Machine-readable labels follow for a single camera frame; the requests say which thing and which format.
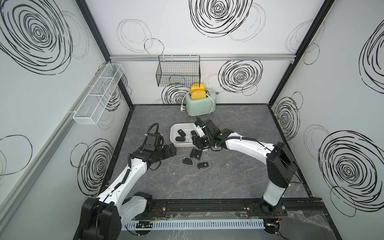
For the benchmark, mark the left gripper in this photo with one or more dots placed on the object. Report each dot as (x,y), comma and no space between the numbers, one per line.
(167,153)

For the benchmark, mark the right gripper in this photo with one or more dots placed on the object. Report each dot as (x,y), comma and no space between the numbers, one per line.
(198,143)

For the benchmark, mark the black flip key with buttons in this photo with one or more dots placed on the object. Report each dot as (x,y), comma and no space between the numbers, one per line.
(180,139)

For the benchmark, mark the white car key fob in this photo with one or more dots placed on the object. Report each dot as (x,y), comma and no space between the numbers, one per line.
(187,137)

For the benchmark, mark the white storage box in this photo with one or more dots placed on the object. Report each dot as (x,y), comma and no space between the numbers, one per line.
(186,127)

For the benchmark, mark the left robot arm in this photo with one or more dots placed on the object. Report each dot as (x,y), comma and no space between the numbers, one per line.
(103,217)

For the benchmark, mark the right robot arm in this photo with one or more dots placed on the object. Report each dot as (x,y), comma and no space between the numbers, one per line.
(280,162)

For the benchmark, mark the black VW flip key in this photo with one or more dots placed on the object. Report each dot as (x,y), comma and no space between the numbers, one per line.
(198,154)

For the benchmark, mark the mint green toaster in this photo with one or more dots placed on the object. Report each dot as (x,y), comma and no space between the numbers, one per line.
(204,106)

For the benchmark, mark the yellow toast slices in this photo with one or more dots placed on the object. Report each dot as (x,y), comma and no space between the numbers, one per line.
(197,91)

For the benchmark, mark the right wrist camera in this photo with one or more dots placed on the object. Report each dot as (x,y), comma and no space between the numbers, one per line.
(206,128)

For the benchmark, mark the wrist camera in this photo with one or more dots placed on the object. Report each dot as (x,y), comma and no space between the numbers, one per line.
(206,128)
(154,141)

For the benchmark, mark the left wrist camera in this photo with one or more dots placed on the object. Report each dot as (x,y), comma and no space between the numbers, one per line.
(154,141)

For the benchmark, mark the black wire basket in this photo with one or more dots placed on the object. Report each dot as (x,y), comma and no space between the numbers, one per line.
(179,70)

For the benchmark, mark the white mesh wall shelf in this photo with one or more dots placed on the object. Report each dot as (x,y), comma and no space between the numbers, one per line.
(91,109)

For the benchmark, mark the grey slotted cable duct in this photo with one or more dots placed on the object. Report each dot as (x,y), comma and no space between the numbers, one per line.
(231,224)

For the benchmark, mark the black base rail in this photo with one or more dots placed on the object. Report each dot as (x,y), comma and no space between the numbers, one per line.
(253,207)

